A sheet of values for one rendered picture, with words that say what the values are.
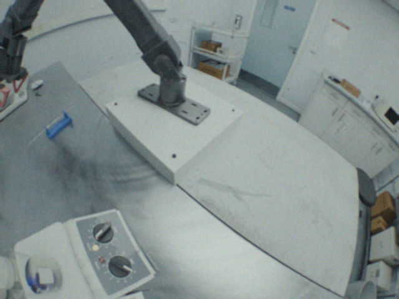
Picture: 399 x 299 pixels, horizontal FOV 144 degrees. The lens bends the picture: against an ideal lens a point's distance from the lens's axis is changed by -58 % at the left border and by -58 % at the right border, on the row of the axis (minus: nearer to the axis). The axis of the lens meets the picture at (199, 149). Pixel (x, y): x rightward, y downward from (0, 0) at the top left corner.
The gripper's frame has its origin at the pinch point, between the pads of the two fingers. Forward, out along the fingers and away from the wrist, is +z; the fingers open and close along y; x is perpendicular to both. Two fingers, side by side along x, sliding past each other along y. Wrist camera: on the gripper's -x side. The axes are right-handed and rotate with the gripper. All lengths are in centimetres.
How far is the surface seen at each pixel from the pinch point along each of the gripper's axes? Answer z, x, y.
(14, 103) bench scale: 21.8, -12.8, -27.4
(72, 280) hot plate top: -10, 29, 47
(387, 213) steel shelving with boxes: -92, 260, 149
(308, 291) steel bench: -21, 62, 67
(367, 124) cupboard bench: -151, 256, 45
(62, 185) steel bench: 0.5, 27.6, 26.6
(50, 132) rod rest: 3.0, 19.9, 7.2
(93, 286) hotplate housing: -9, 32, 48
